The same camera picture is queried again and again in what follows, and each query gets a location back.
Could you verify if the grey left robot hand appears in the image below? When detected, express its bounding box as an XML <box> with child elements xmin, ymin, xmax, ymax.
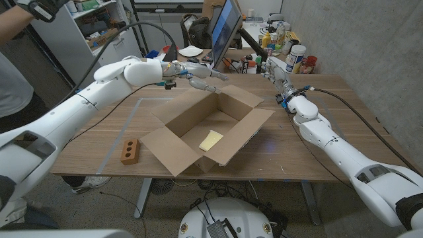
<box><xmin>161</xmin><ymin>60</ymin><xmax>229</xmax><ymax>95</ymax></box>

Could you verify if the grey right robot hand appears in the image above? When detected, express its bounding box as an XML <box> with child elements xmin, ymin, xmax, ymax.
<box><xmin>262</xmin><ymin>56</ymin><xmax>298</xmax><ymax>100</ymax></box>

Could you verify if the yellow sponge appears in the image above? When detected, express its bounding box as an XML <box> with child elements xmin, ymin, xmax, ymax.
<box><xmin>198</xmin><ymin>130</ymin><xmax>225</xmax><ymax>153</ymax></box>

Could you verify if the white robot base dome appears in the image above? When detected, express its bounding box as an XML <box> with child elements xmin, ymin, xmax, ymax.
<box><xmin>178</xmin><ymin>197</ymin><xmax>274</xmax><ymax>238</ymax></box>

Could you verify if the person's bare forearm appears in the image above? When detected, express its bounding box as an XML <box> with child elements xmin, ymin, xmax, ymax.
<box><xmin>0</xmin><ymin>5</ymin><xmax>36</xmax><ymax>46</ymax></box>

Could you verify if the brown brick block with holes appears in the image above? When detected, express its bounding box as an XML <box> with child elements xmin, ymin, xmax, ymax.
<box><xmin>120</xmin><ymin>138</ymin><xmax>141</xmax><ymax>166</ymax></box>

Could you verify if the white plate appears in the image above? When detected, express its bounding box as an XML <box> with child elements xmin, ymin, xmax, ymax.
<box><xmin>178</xmin><ymin>45</ymin><xmax>204</xmax><ymax>58</ymax></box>

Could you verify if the white wipes canister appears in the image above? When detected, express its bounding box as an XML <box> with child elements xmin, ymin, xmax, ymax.
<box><xmin>285</xmin><ymin>44</ymin><xmax>307</xmax><ymax>75</ymax></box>

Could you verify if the black backpack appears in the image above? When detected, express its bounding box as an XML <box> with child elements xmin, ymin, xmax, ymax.
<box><xmin>180</xmin><ymin>13</ymin><xmax>212</xmax><ymax>50</ymax></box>

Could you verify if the computer monitor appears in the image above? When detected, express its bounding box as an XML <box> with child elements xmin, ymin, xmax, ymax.
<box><xmin>210</xmin><ymin>0</ymin><xmax>244</xmax><ymax>70</ymax></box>

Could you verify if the open cardboard box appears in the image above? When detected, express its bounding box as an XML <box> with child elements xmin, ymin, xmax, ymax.
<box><xmin>140</xmin><ymin>84</ymin><xmax>276</xmax><ymax>178</ymax></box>

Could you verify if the cardboard box with printed label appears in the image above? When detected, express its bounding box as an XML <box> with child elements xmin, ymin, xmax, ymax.
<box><xmin>86</xmin><ymin>27</ymin><xmax>120</xmax><ymax>51</ymax></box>

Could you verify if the black round fan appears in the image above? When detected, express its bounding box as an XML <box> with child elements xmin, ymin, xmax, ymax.
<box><xmin>150</xmin><ymin>178</ymin><xmax>174</xmax><ymax>196</ymax></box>

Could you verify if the white shelf cabinet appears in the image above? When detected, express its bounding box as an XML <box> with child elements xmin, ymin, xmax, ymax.
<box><xmin>31</xmin><ymin>0</ymin><xmax>143</xmax><ymax>90</ymax></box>

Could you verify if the grey table leg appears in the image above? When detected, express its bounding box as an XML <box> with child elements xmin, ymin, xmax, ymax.
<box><xmin>134</xmin><ymin>178</ymin><xmax>153</xmax><ymax>219</ymax></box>
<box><xmin>300</xmin><ymin>180</ymin><xmax>322</xmax><ymax>226</ymax></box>

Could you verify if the white sneaker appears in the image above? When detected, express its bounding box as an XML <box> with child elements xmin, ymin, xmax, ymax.
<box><xmin>71</xmin><ymin>176</ymin><xmax>112</xmax><ymax>195</ymax></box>

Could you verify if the black teleoperation glove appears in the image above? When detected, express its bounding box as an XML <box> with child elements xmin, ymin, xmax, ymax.
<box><xmin>15</xmin><ymin>0</ymin><xmax>70</xmax><ymax>23</ymax></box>

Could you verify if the person in grey shirt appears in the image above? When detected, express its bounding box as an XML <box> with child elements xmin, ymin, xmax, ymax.
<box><xmin>0</xmin><ymin>51</ymin><xmax>85</xmax><ymax>188</ymax></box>

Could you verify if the white robot torso edge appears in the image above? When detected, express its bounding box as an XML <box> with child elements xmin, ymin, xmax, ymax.
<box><xmin>0</xmin><ymin>229</ymin><xmax>135</xmax><ymax>238</ymax></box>

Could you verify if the light grey fabric bundle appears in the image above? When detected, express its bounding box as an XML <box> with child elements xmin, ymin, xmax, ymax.
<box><xmin>5</xmin><ymin>198</ymin><xmax>27</xmax><ymax>229</ymax></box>

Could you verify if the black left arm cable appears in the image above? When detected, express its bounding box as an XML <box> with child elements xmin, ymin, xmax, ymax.
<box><xmin>54</xmin><ymin>21</ymin><xmax>178</xmax><ymax>143</ymax></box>

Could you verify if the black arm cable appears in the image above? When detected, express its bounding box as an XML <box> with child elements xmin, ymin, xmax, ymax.
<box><xmin>309</xmin><ymin>85</ymin><xmax>423</xmax><ymax>176</ymax></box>
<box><xmin>54</xmin><ymin>21</ymin><xmax>178</xmax><ymax>143</ymax></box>

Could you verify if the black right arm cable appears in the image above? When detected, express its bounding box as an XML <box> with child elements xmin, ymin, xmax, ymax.
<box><xmin>309</xmin><ymin>85</ymin><xmax>423</xmax><ymax>176</ymax></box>

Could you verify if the black floor cable bundle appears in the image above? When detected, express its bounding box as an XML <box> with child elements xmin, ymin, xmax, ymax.
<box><xmin>191</xmin><ymin>180</ymin><xmax>255</xmax><ymax>208</ymax></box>

